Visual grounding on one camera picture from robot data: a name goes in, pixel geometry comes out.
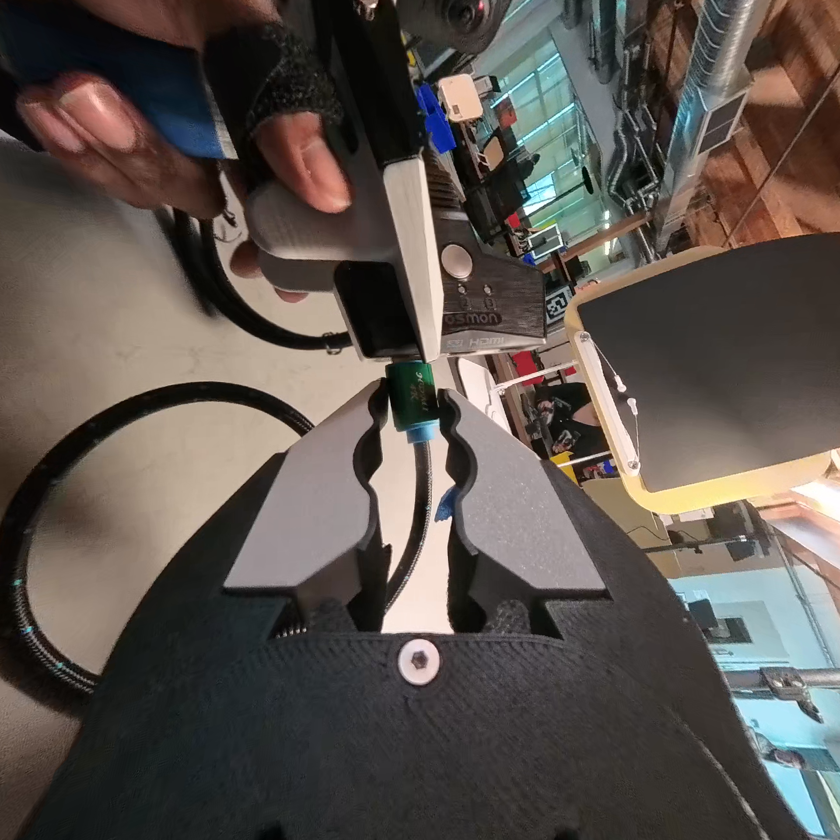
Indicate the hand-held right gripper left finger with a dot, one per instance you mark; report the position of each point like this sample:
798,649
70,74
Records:
302,518

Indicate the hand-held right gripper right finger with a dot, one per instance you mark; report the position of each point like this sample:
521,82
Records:
525,525

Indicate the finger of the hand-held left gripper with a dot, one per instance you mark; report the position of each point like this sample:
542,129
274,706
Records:
308,239
413,249

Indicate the black hdmi switch box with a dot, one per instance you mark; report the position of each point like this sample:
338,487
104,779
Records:
499,289

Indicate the person's left hand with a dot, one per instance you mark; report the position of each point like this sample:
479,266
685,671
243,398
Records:
118,144

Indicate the pale grey box device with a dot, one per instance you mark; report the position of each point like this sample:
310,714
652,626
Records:
456,98

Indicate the white desk lamp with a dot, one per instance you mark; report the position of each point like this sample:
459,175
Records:
607,410

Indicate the black white marker tag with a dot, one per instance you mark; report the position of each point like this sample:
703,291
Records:
558,306

